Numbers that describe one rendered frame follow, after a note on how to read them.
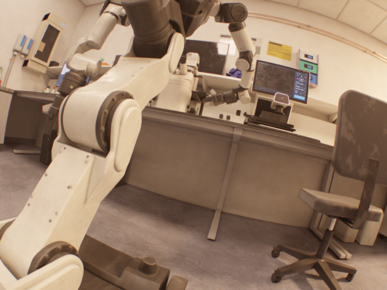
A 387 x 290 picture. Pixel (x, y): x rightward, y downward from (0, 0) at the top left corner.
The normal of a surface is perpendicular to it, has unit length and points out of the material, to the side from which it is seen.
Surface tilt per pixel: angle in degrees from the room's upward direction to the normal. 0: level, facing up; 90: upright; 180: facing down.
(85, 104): 71
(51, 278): 45
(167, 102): 90
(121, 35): 90
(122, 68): 49
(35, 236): 39
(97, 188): 115
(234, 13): 122
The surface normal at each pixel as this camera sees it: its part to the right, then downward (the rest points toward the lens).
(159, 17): 0.76, 0.59
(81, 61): 0.26, -0.01
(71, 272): 0.96, 0.22
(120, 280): 0.04, -0.72
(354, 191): -0.20, -0.05
